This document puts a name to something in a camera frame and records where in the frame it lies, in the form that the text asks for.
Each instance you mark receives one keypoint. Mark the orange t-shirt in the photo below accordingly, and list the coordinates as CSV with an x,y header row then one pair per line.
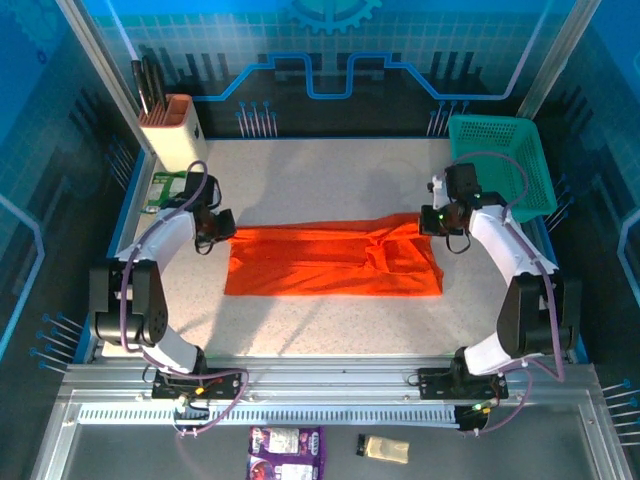
x,y
325,265

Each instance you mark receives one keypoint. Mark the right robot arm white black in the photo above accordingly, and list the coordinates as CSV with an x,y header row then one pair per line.
x,y
530,315

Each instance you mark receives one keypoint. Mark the purple snack packet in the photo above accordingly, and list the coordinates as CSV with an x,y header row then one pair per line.
x,y
285,452

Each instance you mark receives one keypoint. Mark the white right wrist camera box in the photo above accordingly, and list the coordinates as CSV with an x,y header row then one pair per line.
x,y
439,192

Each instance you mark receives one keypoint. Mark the teal plastic basket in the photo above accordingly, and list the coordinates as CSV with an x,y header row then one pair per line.
x,y
505,145

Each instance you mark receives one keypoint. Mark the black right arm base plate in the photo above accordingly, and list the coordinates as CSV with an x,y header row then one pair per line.
x,y
435,382

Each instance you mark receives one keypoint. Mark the cream knife block orange top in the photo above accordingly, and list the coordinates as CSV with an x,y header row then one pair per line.
x,y
175,140

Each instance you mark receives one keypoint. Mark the beige small packet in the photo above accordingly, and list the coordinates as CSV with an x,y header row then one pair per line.
x,y
385,447

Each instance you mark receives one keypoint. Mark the aluminium frame rail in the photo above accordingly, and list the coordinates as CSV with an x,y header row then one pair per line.
x,y
325,375

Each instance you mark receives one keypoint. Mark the aluminium frame post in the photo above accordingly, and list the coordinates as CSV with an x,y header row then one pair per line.
x,y
555,60
100,65

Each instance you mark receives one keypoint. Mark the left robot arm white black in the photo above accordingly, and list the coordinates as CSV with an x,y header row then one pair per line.
x,y
150,300

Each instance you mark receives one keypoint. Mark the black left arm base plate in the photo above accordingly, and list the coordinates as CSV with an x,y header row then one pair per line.
x,y
225,385

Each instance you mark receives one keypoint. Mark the green snack packet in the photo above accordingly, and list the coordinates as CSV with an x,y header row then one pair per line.
x,y
162,190

